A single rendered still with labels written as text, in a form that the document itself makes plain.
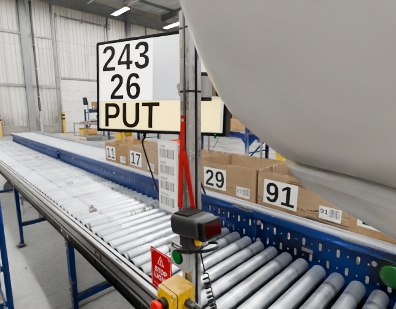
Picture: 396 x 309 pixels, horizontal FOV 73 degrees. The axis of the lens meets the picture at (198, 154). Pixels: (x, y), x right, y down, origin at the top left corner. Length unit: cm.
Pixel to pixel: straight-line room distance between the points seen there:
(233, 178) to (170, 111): 64
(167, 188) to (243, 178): 64
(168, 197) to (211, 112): 26
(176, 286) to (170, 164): 31
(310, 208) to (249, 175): 31
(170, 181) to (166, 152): 8
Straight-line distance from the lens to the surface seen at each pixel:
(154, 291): 98
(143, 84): 89
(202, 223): 58
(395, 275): 108
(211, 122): 76
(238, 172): 133
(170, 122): 82
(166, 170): 73
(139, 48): 92
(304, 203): 119
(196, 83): 67
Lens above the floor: 132
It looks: 9 degrees down
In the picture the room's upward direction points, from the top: straight up
